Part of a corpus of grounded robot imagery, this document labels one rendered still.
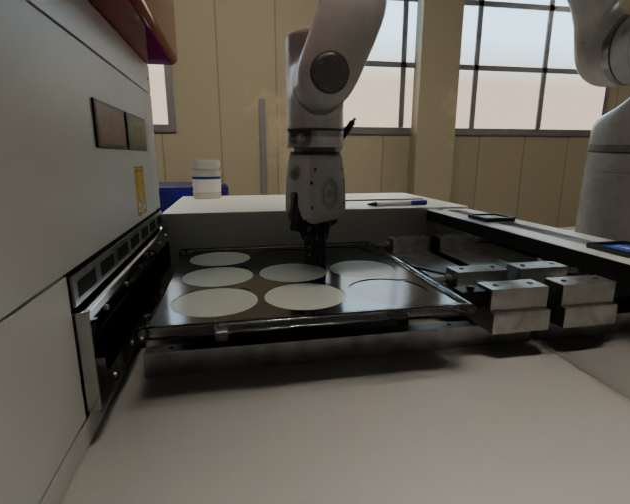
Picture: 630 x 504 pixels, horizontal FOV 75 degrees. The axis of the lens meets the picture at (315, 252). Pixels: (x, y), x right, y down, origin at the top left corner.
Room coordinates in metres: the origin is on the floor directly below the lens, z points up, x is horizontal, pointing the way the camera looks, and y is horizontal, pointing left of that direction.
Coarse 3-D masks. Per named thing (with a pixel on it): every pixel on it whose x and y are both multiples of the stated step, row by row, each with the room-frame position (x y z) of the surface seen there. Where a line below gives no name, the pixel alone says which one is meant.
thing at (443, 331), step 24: (288, 336) 0.47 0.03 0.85; (312, 336) 0.47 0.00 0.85; (336, 336) 0.47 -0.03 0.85; (360, 336) 0.47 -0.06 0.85; (384, 336) 0.48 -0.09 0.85; (408, 336) 0.49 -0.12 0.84; (432, 336) 0.49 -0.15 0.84; (456, 336) 0.50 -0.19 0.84; (480, 336) 0.51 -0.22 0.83; (504, 336) 0.51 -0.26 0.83; (528, 336) 0.52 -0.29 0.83; (144, 360) 0.43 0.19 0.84; (168, 360) 0.43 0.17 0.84; (192, 360) 0.44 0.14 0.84; (216, 360) 0.44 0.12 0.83; (240, 360) 0.45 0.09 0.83; (264, 360) 0.45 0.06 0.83; (288, 360) 0.46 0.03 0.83; (312, 360) 0.46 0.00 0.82
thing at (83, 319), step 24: (168, 240) 0.74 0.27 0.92; (144, 264) 0.53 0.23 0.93; (168, 264) 0.74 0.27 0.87; (96, 288) 0.38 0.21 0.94; (120, 288) 0.41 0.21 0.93; (72, 312) 0.32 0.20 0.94; (96, 312) 0.34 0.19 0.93; (144, 312) 0.51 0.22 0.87; (96, 336) 0.33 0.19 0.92; (120, 336) 0.42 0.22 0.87; (96, 360) 0.32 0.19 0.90; (120, 360) 0.39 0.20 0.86; (96, 384) 0.32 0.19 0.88; (96, 408) 0.32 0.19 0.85
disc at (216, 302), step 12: (216, 288) 0.51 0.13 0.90; (228, 288) 0.51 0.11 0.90; (180, 300) 0.46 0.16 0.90; (192, 300) 0.46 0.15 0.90; (204, 300) 0.46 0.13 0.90; (216, 300) 0.46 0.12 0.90; (228, 300) 0.46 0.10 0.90; (240, 300) 0.46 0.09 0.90; (252, 300) 0.46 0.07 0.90; (180, 312) 0.43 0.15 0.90; (192, 312) 0.43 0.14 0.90; (204, 312) 0.43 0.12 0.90; (216, 312) 0.43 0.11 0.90; (228, 312) 0.43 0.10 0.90
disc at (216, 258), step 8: (200, 256) 0.69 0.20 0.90; (208, 256) 0.69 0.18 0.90; (216, 256) 0.69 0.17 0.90; (224, 256) 0.69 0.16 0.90; (232, 256) 0.69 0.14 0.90; (240, 256) 0.69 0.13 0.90; (248, 256) 0.69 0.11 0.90; (200, 264) 0.63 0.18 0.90; (208, 264) 0.63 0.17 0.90; (216, 264) 0.63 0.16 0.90; (224, 264) 0.63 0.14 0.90; (232, 264) 0.63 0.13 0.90
